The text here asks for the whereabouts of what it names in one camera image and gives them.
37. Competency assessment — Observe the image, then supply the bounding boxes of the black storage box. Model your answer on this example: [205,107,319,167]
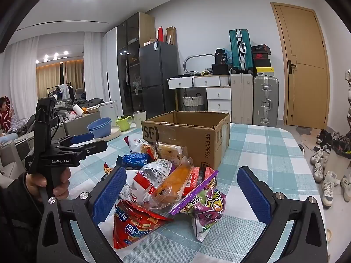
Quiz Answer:
[212,64,229,75]

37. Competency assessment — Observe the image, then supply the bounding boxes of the teal suitcase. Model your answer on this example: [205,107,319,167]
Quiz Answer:
[229,29,253,74]

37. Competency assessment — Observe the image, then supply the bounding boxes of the person's left forearm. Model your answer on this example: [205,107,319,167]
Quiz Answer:
[0,170,46,263]

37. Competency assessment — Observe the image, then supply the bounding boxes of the silver rounded frame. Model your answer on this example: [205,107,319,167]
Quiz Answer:
[183,54,216,74]

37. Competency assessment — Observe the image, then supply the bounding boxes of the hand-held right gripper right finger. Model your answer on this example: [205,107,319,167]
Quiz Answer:
[236,166,328,263]

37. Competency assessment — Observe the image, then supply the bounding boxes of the blue cookie packet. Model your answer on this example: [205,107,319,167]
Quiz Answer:
[116,153,150,170]

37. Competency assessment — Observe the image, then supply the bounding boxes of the black printed box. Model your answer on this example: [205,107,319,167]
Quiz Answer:
[215,49,229,66]

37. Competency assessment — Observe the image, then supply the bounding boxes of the cream round tray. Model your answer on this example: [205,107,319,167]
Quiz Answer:
[93,125,121,142]

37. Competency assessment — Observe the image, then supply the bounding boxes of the grey sofa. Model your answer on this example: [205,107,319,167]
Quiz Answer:
[0,99,110,181]

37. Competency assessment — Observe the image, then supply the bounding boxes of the checkered tablecloth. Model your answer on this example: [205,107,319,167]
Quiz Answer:
[16,123,328,263]

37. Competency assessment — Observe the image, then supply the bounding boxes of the pile of shoes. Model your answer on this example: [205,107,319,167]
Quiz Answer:
[310,129,351,209]

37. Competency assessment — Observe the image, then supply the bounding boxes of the woven basket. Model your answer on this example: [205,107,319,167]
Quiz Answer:
[183,94,206,112]

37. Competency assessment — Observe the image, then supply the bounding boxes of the dark glass cabinet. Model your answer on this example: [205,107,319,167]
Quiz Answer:
[116,11,156,116]

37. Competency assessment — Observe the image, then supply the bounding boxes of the clear orange cake packet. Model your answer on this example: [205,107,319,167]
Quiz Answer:
[151,156,194,209]

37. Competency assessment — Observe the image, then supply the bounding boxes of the small red snack packet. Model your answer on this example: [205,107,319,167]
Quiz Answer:
[103,162,116,182]

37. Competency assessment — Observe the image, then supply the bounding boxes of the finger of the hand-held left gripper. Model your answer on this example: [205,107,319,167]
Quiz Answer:
[58,132,95,146]
[57,140,108,160]

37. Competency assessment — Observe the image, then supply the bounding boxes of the blue plastic bowl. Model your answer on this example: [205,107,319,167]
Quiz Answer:
[92,122,112,139]
[87,117,111,132]

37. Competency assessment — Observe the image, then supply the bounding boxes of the purple grape candy packet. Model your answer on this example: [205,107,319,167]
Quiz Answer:
[169,170,227,242]

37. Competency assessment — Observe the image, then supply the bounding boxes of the shoe rack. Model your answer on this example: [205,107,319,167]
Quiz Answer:
[344,70,351,143]

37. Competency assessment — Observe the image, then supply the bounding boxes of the brown cardboard box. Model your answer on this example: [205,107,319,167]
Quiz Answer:
[141,110,231,169]

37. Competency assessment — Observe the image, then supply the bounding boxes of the beige suitcase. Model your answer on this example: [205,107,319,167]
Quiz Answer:
[230,73,253,125]

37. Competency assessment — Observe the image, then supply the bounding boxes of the red brick-print snack packet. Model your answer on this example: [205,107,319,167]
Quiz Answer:
[182,167,217,195]

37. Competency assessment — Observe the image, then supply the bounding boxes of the grey door mat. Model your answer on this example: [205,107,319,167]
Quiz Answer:
[296,126,313,137]

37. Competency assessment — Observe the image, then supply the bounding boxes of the person's left hand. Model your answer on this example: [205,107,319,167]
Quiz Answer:
[25,167,71,200]

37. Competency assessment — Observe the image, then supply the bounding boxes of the dark grey fridge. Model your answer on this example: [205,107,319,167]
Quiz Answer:
[138,42,179,119]

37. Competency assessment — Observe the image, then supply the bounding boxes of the clothes rack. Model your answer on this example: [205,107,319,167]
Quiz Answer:
[47,82,72,100]

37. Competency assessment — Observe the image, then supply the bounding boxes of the white curtain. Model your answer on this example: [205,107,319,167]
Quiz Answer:
[84,31,106,102]

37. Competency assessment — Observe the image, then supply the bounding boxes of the white red noodle snack packet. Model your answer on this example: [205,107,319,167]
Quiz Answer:
[133,158,173,206]

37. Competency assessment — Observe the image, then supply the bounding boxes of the silver suitcase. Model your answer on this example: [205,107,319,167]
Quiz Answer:
[252,76,279,127]

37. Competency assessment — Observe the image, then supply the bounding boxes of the white floor appliance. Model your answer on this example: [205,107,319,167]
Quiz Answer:
[99,100,119,125]

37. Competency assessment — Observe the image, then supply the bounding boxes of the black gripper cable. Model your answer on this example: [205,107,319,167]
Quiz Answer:
[49,114,60,143]

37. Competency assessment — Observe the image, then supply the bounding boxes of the white lidded cup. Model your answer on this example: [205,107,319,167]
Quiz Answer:
[133,111,147,129]

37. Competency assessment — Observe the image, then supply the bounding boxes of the white desk with drawers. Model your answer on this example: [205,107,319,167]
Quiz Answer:
[168,75,231,117]

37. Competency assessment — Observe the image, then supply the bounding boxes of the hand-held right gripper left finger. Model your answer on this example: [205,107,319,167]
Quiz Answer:
[36,166,127,263]

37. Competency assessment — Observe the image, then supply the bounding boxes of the red triangular chip packet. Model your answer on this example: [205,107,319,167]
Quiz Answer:
[113,199,174,250]

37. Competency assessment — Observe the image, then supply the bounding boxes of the green watering pot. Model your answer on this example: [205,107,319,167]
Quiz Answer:
[115,116,133,132]

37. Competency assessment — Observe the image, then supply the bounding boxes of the open cardboard carton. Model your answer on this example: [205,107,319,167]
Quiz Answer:
[165,27,177,45]

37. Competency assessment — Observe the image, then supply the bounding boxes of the yellow and black shoebox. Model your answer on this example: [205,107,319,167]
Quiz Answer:
[256,67,275,77]

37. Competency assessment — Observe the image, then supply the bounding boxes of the wooden door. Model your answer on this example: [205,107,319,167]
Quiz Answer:
[270,2,330,130]

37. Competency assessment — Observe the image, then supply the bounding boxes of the yellow brown cake packet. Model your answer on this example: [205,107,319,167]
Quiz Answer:
[156,142,187,167]

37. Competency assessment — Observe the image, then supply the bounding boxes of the beige curtains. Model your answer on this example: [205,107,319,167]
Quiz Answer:
[36,60,84,91]

